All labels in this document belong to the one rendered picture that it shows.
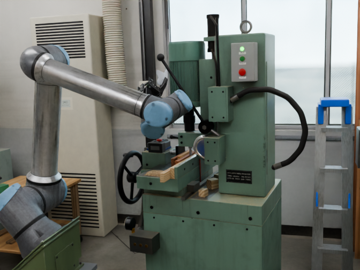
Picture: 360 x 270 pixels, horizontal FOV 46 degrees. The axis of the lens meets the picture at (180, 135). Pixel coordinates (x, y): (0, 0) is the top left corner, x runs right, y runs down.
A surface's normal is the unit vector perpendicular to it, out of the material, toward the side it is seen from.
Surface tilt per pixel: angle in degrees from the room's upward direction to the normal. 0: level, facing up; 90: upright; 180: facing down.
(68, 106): 90
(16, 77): 90
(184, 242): 90
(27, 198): 50
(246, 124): 90
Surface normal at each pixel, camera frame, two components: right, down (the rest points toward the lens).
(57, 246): 0.96, 0.01
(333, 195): -0.27, 0.18
